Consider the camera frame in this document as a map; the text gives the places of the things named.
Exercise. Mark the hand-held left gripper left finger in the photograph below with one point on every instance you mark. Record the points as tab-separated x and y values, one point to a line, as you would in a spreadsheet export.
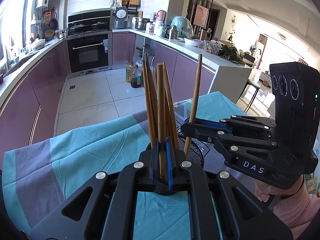
147	162

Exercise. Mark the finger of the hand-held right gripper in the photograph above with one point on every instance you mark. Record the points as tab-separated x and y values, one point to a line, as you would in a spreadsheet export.
246	122
200	133

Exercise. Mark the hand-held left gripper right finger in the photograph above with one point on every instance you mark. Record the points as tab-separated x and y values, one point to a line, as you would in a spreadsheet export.
170	165

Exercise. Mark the black mesh utensil holder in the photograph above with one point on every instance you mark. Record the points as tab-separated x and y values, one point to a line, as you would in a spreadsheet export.
193	152

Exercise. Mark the brown wooden chopstick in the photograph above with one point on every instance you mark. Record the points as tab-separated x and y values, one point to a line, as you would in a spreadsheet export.
196	87
161	105

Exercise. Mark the bunch of wooden chopsticks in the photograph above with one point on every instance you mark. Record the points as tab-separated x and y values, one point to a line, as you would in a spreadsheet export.
150	105

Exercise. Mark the person's right hand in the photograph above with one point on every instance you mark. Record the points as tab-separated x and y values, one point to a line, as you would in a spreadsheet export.
263	191

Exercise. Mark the dark bar stool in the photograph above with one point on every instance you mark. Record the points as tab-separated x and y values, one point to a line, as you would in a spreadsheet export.
251	83

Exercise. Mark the teal and purple tablecloth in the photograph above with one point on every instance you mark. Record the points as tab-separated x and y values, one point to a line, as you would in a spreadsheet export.
87	150

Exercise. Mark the leafy green vegetables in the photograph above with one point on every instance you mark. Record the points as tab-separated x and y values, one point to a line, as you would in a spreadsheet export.
232	53

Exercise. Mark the clear egg container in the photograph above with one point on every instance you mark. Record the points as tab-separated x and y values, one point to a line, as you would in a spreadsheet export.
212	48

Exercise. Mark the steel thermos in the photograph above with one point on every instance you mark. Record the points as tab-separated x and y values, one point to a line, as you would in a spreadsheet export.
173	33

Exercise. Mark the pale green air fryer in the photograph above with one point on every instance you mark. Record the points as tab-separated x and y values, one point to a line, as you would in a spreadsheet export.
183	25

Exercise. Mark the pink kettle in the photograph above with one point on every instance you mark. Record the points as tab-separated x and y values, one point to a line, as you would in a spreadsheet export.
161	16

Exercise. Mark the steel stock pot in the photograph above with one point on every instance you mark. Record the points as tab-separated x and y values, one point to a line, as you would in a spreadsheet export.
141	23

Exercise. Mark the black built-in oven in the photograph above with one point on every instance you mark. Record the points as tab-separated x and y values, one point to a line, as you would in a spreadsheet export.
87	52

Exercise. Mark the purple kitchen base cabinets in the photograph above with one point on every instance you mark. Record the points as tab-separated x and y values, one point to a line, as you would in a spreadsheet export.
42	85

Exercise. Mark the silver rice cooker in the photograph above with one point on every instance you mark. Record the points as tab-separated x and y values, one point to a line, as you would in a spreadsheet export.
121	17

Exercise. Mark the black pan with lid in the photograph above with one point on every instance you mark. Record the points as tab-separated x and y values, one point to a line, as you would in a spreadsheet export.
99	25

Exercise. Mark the black wok with lid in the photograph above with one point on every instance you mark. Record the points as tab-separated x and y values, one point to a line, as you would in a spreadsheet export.
78	27

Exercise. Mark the black integrated stove hood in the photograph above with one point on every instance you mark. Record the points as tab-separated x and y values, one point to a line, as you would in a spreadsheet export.
87	16

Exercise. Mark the white casserole pot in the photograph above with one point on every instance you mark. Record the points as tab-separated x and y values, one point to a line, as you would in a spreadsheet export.
38	44

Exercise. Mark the hanging frying pan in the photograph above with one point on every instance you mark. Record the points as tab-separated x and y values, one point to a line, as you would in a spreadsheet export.
54	23

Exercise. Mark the kitchen window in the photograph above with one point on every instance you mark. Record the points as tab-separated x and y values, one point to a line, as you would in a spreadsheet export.
12	17

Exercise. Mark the wall clock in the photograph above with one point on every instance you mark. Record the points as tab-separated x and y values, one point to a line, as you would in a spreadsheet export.
233	21

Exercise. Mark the pink wall picture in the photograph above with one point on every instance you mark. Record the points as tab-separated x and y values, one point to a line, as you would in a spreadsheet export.
201	16

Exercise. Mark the wall rack with cutting board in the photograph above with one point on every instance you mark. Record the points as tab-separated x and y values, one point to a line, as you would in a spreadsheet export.
133	0

